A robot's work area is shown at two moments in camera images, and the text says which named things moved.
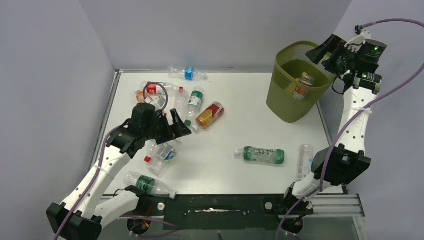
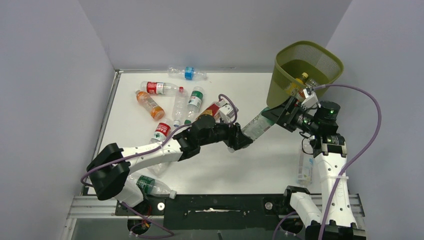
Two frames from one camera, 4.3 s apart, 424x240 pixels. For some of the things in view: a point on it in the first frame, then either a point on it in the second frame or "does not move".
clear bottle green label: [194, 104] does not move
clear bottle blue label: [187, 73] does not move
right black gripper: [332, 43] to [278, 115]
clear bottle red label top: [157, 89] does not move
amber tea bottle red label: [214, 110] does not move
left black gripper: [177, 130] to [235, 138]
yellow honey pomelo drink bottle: [296, 91] to [303, 79]
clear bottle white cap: [181, 103] does not move
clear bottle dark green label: [153, 186] does not move
